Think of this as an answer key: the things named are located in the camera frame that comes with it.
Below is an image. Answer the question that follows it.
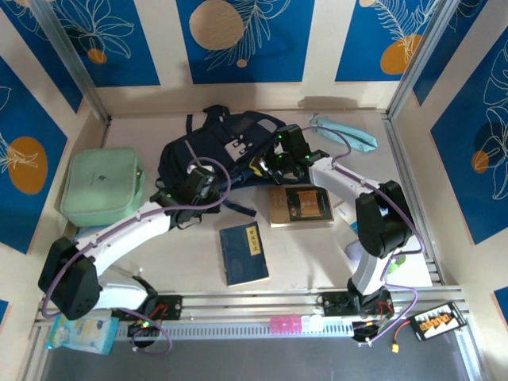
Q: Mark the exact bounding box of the brown gold book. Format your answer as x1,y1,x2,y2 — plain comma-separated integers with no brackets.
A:
268,184,336,229

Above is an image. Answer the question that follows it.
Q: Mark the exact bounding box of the navy blue backpack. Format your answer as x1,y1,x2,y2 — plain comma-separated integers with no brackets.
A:
154,105,287,218

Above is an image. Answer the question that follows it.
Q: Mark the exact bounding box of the light blue pencil case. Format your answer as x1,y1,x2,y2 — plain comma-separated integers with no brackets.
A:
308,113,377,152

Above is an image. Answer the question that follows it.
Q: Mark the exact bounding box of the navy book with yellow label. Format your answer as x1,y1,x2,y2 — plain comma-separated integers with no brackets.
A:
219,221,270,287

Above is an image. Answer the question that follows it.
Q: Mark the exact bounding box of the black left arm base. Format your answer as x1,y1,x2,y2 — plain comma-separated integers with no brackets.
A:
110,294,184,322

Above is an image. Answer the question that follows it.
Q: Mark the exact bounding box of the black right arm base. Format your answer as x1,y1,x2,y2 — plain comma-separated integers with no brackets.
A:
317,291,394,318

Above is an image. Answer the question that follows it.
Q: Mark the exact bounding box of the mint green zip case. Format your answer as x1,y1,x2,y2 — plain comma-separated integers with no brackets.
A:
59,147,146,228

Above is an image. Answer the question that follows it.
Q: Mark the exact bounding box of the pink pill box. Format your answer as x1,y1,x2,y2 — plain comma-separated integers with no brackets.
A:
269,316,303,333

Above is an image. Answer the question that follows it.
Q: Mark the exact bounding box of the clear white pill box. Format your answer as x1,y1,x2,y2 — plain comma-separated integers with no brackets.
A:
301,315,325,333

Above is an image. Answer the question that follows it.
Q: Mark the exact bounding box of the white board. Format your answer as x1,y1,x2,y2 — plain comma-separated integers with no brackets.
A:
391,245,434,287

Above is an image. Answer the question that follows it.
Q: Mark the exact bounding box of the blue wet wipes packet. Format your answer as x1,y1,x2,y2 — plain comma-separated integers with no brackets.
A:
45,312,120,356

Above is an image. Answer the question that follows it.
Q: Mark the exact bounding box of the grey metal plate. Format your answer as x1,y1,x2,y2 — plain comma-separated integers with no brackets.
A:
39,337,479,381

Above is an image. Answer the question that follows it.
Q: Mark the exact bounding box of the yellow plug power lead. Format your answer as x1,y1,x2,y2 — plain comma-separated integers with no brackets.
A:
375,318,414,355

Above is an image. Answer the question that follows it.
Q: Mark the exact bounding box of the black orange charger board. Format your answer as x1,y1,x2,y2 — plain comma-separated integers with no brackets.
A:
412,301,466,342

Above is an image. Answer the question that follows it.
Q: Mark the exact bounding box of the aluminium side rail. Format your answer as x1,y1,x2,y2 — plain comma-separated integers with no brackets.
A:
383,113,445,286

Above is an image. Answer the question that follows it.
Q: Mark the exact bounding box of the aluminium mounting rail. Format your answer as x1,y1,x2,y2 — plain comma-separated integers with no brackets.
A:
33,286,466,329

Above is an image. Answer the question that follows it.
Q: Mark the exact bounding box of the grey slotted cable duct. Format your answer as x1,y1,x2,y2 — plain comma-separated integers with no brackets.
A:
113,321,356,341

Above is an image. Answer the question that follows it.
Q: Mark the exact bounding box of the aluminium frame post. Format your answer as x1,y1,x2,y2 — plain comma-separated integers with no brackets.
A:
29,0,111,122
387,0,465,120

